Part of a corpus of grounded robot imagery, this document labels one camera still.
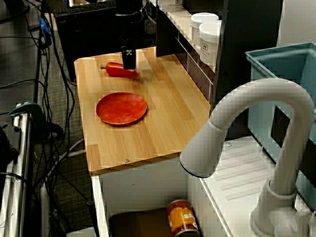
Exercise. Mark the teal plastic bin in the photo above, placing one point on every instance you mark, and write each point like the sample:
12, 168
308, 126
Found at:
261, 93

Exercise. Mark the white curved faucet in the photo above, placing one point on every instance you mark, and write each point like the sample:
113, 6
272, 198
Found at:
291, 118

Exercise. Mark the green clamp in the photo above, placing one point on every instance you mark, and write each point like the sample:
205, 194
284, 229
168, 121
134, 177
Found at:
29, 111

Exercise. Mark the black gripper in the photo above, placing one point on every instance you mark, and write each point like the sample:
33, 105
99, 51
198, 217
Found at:
128, 44

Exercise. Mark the black shelf end panel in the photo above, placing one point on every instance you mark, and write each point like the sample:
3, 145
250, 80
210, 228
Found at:
165, 37

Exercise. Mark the red round plate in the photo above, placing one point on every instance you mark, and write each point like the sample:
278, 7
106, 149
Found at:
121, 110

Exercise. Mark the white jar with label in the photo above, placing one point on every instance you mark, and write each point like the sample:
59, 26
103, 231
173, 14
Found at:
208, 44

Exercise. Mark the black upright panel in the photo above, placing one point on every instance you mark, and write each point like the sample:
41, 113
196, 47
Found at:
247, 49

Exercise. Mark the black equipment box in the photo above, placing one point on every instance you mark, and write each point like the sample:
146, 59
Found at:
91, 37

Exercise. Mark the brown board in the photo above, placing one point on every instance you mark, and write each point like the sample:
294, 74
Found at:
138, 222

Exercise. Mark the white toy sink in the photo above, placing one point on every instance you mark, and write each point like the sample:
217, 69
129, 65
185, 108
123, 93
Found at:
153, 187

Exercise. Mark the black keyboard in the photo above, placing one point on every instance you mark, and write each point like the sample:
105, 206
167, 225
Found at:
84, 10

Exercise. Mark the orange soup can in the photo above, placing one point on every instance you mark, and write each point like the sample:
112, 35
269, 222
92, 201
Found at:
181, 218

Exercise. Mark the white shelf ledge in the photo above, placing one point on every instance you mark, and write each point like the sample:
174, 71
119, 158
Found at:
182, 22

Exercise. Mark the aluminium frame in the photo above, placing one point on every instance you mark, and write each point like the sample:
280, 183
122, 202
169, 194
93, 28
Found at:
21, 172

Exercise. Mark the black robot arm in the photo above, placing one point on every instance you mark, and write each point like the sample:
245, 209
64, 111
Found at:
129, 22

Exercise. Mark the plain white jar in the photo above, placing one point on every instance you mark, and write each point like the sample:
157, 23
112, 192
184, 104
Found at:
201, 22

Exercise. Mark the red toy pepper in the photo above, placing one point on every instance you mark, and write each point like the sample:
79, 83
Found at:
114, 70

